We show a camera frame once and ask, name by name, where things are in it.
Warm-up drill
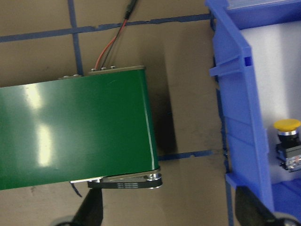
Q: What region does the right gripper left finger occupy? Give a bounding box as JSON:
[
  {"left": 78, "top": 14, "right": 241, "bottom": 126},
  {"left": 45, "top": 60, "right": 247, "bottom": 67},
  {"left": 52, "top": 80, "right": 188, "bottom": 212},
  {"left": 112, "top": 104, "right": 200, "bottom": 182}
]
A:
[{"left": 70, "top": 188, "right": 103, "bottom": 226}]

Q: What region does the green conveyor belt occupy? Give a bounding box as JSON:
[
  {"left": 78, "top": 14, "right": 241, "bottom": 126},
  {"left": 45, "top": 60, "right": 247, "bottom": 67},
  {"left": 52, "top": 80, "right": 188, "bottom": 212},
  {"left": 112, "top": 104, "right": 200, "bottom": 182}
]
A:
[{"left": 0, "top": 66, "right": 160, "bottom": 190}]

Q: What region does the red black conveyor wire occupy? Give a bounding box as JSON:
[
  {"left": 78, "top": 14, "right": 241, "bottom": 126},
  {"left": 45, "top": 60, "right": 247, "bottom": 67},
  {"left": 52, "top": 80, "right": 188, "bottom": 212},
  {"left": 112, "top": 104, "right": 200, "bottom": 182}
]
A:
[{"left": 95, "top": 0, "right": 139, "bottom": 69}]

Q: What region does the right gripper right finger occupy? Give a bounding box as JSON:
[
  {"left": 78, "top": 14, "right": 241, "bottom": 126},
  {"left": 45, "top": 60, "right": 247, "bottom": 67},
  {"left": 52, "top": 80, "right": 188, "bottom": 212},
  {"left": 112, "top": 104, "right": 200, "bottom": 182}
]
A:
[{"left": 235, "top": 186, "right": 277, "bottom": 226}]

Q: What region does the right blue plastic bin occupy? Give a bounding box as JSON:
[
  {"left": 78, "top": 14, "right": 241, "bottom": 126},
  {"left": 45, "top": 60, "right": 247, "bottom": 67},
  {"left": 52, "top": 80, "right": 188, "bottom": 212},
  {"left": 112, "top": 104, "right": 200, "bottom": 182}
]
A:
[{"left": 206, "top": 0, "right": 301, "bottom": 219}]

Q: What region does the yellow push button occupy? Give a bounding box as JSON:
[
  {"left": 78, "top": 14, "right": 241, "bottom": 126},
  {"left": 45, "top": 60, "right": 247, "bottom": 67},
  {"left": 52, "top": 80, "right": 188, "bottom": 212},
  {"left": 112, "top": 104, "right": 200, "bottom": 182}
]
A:
[{"left": 273, "top": 119, "right": 301, "bottom": 172}]

